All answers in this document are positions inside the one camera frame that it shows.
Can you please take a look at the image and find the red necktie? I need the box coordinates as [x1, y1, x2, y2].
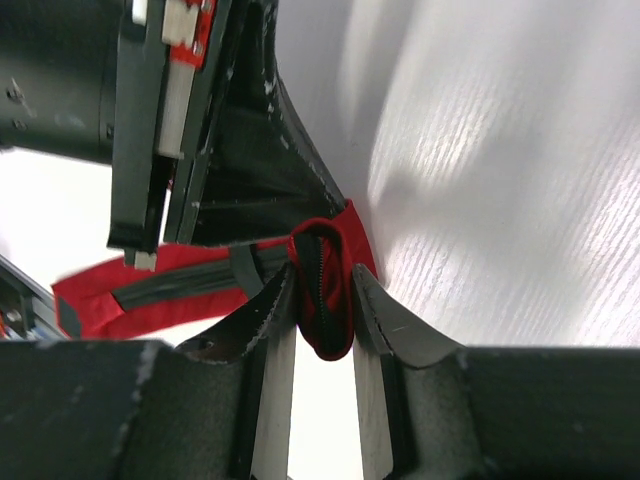
[52, 202, 376, 361]

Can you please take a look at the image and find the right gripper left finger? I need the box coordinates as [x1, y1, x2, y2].
[1, 266, 296, 479]

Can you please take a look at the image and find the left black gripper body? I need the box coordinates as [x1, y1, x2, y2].
[1, 1, 149, 164]

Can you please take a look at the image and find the aluminium mounting rail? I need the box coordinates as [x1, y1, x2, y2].
[1, 256, 63, 341]

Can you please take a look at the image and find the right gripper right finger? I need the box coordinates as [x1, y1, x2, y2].
[353, 265, 639, 479]

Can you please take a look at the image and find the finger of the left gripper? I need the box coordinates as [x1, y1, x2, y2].
[192, 1, 346, 246]
[106, 1, 235, 270]

